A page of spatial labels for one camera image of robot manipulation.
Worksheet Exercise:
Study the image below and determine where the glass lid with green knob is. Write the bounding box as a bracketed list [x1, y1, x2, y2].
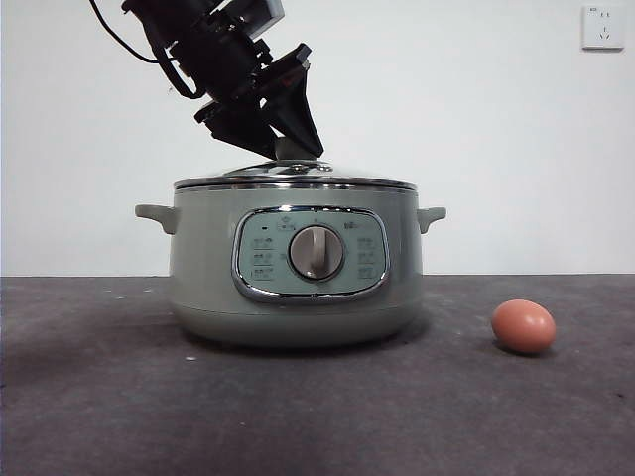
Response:
[173, 137, 419, 192]

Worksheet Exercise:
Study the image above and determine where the brown egg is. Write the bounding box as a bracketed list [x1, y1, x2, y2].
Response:
[490, 298, 557, 355]

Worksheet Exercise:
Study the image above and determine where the sage green electric cooking pot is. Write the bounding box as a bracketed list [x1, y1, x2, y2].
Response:
[134, 183, 447, 348]

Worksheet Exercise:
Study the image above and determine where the black cable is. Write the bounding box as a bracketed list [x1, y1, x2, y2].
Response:
[89, 0, 198, 99]

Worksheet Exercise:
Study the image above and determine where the white wall socket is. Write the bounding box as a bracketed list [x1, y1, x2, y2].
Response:
[581, 4, 626, 52]

